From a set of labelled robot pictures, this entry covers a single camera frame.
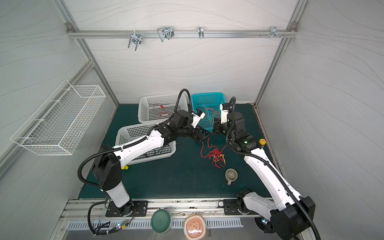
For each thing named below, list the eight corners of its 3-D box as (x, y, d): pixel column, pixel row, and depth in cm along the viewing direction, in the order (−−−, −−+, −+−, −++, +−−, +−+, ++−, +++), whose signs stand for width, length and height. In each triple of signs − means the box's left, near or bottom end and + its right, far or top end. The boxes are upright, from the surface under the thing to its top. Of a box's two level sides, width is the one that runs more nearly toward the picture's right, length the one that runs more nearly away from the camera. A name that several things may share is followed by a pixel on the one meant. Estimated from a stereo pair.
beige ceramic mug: (226, 185, 81) (227, 183, 79) (224, 170, 87) (225, 168, 84) (238, 185, 81) (239, 183, 79) (235, 170, 87) (236, 168, 84)
